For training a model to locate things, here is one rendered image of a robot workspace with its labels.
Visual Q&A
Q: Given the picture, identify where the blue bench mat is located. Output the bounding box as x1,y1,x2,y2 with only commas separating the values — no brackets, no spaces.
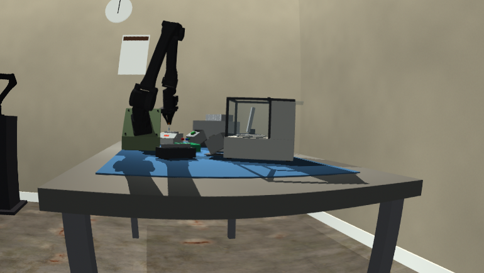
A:
96,147,360,178

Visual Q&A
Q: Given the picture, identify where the green tube rack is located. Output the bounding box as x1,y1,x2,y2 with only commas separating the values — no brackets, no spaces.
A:
190,143,201,152

